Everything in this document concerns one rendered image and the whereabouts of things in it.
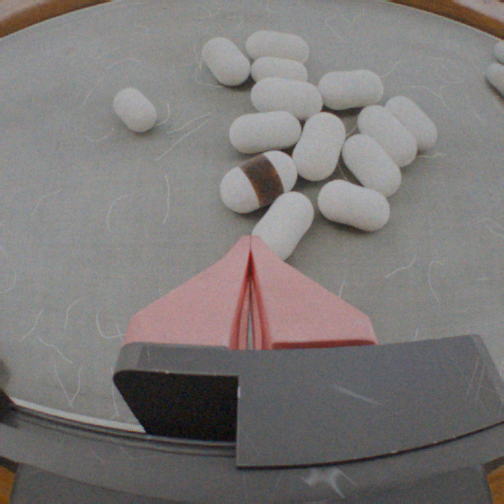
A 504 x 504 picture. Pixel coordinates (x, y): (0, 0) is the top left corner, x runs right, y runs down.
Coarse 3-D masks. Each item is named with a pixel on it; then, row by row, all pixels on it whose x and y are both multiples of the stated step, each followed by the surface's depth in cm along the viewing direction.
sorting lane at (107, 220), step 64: (128, 0) 20; (192, 0) 19; (256, 0) 19; (320, 0) 19; (0, 64) 18; (64, 64) 18; (128, 64) 17; (192, 64) 17; (320, 64) 17; (384, 64) 18; (448, 64) 18; (0, 128) 17; (64, 128) 16; (128, 128) 16; (192, 128) 16; (448, 128) 16; (0, 192) 15; (64, 192) 15; (128, 192) 15; (192, 192) 15; (448, 192) 15; (0, 256) 14; (64, 256) 14; (128, 256) 14; (192, 256) 14; (320, 256) 14; (384, 256) 14; (448, 256) 14; (0, 320) 14; (64, 320) 14; (128, 320) 14; (384, 320) 14; (448, 320) 14; (0, 384) 13; (64, 384) 13
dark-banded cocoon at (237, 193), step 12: (276, 156) 13; (288, 156) 14; (276, 168) 13; (288, 168) 13; (228, 180) 13; (240, 180) 13; (288, 180) 14; (228, 192) 13; (240, 192) 13; (252, 192) 13; (228, 204) 14; (240, 204) 13; (252, 204) 14
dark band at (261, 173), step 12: (264, 156) 13; (240, 168) 13; (252, 168) 13; (264, 168) 13; (252, 180) 13; (264, 180) 13; (276, 180) 13; (264, 192) 13; (276, 192) 14; (264, 204) 14
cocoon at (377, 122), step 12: (372, 108) 14; (384, 108) 14; (360, 120) 15; (372, 120) 14; (384, 120) 14; (396, 120) 14; (360, 132) 15; (372, 132) 14; (384, 132) 14; (396, 132) 14; (408, 132) 14; (384, 144) 14; (396, 144) 14; (408, 144) 14; (396, 156) 14; (408, 156) 14
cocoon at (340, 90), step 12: (336, 72) 15; (348, 72) 15; (360, 72) 15; (372, 72) 15; (324, 84) 15; (336, 84) 14; (348, 84) 14; (360, 84) 15; (372, 84) 15; (324, 96) 15; (336, 96) 15; (348, 96) 15; (360, 96) 15; (372, 96) 15; (336, 108) 16
